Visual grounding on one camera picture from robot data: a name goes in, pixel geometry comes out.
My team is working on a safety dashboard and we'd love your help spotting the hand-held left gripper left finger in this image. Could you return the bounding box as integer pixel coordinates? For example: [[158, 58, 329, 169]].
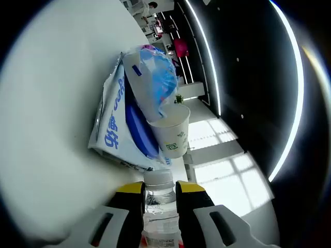
[[66, 181, 145, 248]]

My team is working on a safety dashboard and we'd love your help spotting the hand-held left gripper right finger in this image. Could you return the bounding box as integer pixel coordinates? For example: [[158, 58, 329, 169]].
[[175, 180, 281, 248]]

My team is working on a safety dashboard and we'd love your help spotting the clear water bottle item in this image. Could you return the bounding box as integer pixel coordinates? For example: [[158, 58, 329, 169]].
[[141, 169, 184, 248]]

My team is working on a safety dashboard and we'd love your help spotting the white blue-print pouch item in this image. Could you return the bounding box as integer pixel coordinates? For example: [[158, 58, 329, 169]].
[[87, 51, 171, 173]]

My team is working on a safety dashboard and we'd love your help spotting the white paper cup item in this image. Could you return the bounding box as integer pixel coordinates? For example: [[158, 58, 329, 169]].
[[147, 104, 191, 159]]

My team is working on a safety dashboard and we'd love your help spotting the blue round disc item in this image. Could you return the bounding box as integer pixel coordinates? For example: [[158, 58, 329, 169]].
[[124, 69, 161, 158]]

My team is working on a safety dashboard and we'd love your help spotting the blue tissue packet item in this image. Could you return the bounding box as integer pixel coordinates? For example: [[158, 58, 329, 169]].
[[123, 44, 179, 123]]

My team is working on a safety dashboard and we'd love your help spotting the small window with blinds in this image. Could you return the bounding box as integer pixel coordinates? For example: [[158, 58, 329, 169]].
[[187, 119, 238, 152]]

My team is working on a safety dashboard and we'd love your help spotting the red hanging screen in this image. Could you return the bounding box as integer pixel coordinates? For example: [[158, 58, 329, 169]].
[[173, 38, 189, 57]]

